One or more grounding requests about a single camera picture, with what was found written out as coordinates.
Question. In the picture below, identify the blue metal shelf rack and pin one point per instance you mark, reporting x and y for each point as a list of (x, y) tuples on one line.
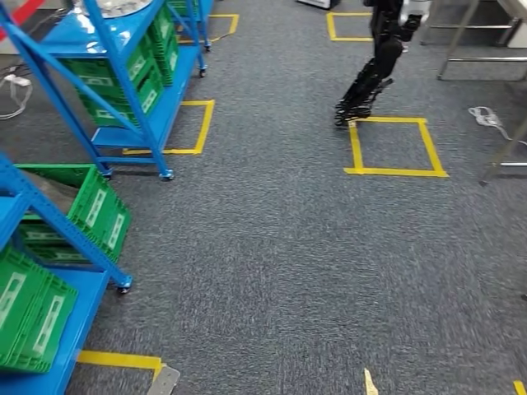
[(204, 22), (49, 218), (123, 82)]

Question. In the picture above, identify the green plastic crate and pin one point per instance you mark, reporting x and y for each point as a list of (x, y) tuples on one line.
[(148, 98), (103, 71), (16, 305), (53, 327), (167, 49)]

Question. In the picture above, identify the white device box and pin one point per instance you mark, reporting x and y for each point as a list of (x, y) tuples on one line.
[(318, 3)]

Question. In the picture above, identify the black humanoid robot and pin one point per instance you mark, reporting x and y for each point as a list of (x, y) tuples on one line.
[(383, 54)]

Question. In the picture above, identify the steel table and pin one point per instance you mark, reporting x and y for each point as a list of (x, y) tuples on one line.
[(504, 150)]

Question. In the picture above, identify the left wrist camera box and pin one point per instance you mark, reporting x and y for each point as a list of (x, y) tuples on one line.
[(164, 381)]

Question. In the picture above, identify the steel table frame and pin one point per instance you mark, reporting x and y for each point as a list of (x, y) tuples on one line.
[(457, 41)]

